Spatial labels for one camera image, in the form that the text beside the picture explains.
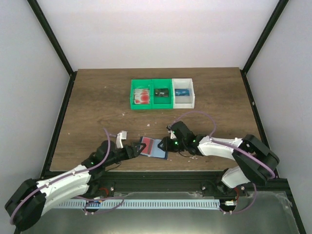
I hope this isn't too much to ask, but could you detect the black card in bin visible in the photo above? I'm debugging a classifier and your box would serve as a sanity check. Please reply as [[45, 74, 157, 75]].
[[154, 88, 169, 98]]

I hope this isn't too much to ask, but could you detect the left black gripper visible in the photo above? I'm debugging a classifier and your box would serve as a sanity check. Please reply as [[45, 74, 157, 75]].
[[104, 143, 147, 168]]

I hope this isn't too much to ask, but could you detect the blue leather card holder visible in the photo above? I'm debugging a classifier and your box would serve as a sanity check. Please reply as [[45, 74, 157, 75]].
[[139, 137, 168, 160]]

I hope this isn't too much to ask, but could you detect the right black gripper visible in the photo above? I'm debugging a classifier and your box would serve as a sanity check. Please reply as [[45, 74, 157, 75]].
[[157, 137, 186, 154]]

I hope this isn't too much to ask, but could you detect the green double storage bin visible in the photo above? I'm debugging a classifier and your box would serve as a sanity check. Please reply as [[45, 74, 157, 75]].
[[130, 78, 173, 110]]

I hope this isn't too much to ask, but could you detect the light blue slotted cable duct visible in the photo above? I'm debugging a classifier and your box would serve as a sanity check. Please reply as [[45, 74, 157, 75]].
[[57, 199, 220, 210]]

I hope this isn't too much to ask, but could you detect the left black frame post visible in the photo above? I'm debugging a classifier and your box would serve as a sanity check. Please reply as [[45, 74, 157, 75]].
[[26, 0, 74, 76]]

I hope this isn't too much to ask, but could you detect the black frame post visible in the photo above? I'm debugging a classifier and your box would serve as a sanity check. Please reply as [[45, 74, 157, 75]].
[[241, 0, 290, 74], [26, 0, 74, 76]]

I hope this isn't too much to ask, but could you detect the black aluminium frame rail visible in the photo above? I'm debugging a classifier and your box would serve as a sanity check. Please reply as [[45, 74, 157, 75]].
[[92, 170, 290, 198]]

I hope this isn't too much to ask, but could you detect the white storage bin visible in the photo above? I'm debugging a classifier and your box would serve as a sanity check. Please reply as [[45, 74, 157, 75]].
[[172, 78, 195, 109]]

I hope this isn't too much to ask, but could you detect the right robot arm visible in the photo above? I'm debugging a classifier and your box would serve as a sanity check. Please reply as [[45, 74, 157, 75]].
[[158, 121, 280, 196]]

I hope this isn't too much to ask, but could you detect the red card with stripe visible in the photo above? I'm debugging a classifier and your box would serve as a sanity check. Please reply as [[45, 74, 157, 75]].
[[141, 137, 155, 156]]

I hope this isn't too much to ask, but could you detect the red white card in bin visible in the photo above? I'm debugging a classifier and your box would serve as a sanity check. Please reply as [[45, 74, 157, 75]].
[[134, 89, 150, 104]]

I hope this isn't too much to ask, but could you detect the blue card in bin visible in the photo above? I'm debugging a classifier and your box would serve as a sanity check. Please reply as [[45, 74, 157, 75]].
[[175, 89, 190, 97]]

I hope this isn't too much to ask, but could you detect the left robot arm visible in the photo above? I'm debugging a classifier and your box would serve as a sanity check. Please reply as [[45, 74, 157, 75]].
[[5, 140, 146, 231]]

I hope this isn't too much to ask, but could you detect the right black frame post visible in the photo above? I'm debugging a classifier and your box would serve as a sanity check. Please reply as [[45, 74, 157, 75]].
[[241, 0, 290, 74]]

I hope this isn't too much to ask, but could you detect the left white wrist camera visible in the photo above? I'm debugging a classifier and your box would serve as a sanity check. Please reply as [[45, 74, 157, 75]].
[[116, 130, 127, 149]]

